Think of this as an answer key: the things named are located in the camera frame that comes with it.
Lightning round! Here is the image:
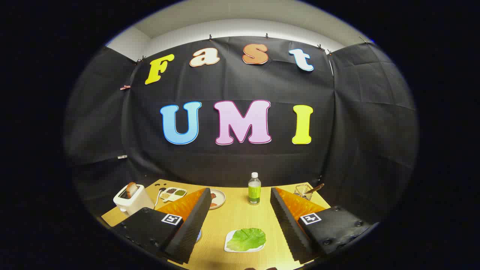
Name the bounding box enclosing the white square plate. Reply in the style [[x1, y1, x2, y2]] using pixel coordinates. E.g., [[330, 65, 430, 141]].
[[224, 229, 266, 253]]

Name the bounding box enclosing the wire mesh basket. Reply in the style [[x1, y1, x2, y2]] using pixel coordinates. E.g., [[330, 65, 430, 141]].
[[294, 184, 313, 200]]

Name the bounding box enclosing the white divided dish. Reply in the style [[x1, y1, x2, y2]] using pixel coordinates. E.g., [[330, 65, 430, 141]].
[[159, 187, 187, 202]]

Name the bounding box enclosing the round beige plate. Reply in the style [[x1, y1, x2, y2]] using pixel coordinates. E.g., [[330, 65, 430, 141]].
[[209, 189, 226, 210]]

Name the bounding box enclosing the green lettuce leaf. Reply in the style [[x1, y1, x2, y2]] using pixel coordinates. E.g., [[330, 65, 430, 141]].
[[226, 228, 267, 252]]

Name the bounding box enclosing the white toaster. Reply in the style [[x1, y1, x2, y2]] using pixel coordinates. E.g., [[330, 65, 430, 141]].
[[113, 184, 155, 216]]

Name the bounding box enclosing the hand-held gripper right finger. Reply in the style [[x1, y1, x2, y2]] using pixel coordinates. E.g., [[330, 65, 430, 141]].
[[270, 187, 372, 264]]

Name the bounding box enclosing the black backdrop cloth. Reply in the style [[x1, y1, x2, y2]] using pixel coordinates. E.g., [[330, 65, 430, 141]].
[[64, 36, 419, 225]]

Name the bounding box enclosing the green label plastic bottle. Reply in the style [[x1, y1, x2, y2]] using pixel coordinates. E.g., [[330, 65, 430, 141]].
[[248, 172, 261, 206]]

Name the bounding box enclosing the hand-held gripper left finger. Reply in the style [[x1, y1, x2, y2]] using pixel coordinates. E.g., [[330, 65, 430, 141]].
[[112, 187, 213, 264]]

